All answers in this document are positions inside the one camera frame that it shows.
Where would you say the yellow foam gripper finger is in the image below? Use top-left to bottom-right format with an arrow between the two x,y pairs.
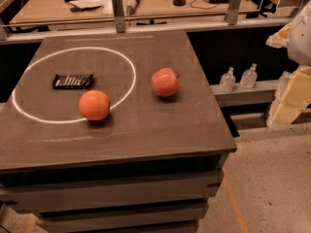
266,22 -> 311,124

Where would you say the orange fruit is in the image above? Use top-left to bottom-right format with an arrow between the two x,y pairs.
78,90 -> 110,121

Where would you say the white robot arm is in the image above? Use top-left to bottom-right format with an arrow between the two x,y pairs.
266,1 -> 311,126

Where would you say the grey metal ledge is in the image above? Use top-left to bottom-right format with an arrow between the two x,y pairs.
211,80 -> 278,107

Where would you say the clear plastic bottle right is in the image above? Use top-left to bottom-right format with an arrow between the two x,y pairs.
240,63 -> 258,88

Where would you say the clear plastic bottle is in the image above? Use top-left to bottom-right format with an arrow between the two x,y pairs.
240,63 -> 258,88
220,67 -> 235,93

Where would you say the clear plastic bottle left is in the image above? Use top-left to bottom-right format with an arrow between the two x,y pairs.
220,67 -> 235,93

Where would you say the red apple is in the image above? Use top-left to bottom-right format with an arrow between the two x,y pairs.
152,68 -> 179,97

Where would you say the caulk gun tube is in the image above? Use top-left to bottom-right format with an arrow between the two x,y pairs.
126,0 -> 140,15

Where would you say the dark stacked table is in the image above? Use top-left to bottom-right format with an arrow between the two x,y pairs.
0,31 -> 236,233

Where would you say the black snack bar wrapper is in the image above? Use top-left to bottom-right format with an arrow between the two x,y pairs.
52,74 -> 93,89

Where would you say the white paper sheet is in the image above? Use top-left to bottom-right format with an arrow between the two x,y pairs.
70,0 -> 104,10

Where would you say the wooden background desk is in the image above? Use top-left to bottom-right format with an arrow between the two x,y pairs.
9,0 -> 256,27

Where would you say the grey metal post right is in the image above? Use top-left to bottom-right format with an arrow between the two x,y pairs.
226,0 -> 241,25

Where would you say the grey metal post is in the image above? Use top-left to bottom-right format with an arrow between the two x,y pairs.
226,0 -> 241,25
112,0 -> 125,33

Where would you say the grey metal post left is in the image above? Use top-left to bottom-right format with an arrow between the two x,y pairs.
112,0 -> 125,33

